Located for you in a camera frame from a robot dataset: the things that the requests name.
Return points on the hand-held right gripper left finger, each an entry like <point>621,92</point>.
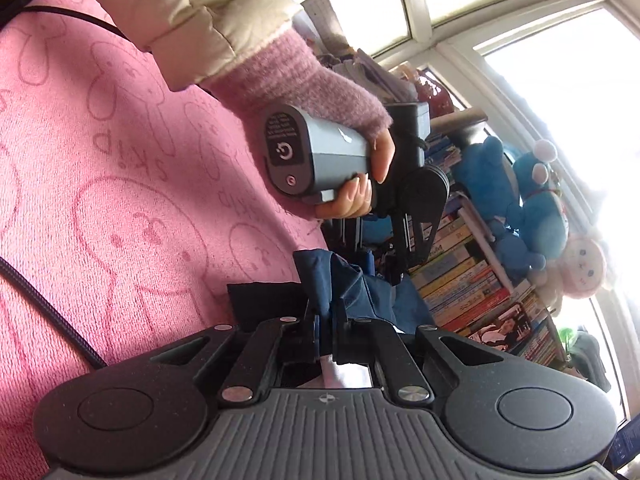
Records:
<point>300,345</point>

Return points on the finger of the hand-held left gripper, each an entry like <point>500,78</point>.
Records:
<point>400,245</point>
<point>347,235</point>

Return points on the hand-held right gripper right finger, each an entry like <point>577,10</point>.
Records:
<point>345,345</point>

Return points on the navy and white jacket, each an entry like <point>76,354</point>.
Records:
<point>340,280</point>

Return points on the person's left forearm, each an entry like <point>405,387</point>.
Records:
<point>225,20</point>

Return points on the person's left hand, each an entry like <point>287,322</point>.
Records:
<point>360,200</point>

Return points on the blue plush ball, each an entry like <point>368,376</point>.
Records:
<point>377,230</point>

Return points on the long row of tall books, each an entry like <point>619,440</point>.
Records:
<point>460,285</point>

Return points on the stack of papers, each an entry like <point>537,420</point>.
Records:
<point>360,70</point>

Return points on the red plastic basket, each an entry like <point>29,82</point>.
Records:
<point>435,97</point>

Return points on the smartphone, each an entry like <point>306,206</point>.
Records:
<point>505,325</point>

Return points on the blue round-faced plush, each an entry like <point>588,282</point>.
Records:
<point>542,210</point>

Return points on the pink and white plush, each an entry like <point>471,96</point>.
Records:
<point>582,265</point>

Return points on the green plastic toy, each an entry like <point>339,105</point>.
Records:
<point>567,340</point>

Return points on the pink printed blanket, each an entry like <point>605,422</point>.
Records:
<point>100,160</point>

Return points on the teal fabric pouch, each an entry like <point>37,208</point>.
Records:
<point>592,365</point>

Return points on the white window frame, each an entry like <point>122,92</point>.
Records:
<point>415,5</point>

